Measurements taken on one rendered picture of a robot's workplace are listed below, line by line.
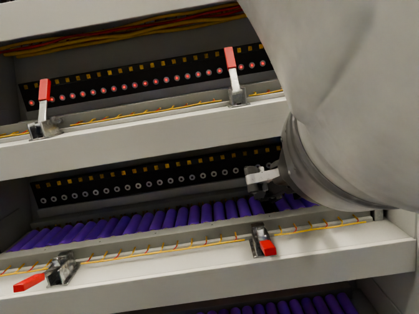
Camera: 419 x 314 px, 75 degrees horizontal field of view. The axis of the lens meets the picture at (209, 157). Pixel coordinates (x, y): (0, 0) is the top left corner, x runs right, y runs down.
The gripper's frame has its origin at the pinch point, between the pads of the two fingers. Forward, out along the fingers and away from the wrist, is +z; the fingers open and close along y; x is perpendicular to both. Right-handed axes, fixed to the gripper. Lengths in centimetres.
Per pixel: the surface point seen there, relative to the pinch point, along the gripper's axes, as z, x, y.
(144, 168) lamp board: 8.4, -8.5, 22.5
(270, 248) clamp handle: -10.2, 6.8, 5.1
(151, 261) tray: -1.3, 7.0, 20.0
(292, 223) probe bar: 0.1, 4.9, 0.2
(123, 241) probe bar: -0.5, 3.9, 24.0
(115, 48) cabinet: 7.4, -34.4, 26.2
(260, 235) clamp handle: -3.4, 5.7, 5.1
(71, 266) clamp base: -1.9, 6.2, 30.8
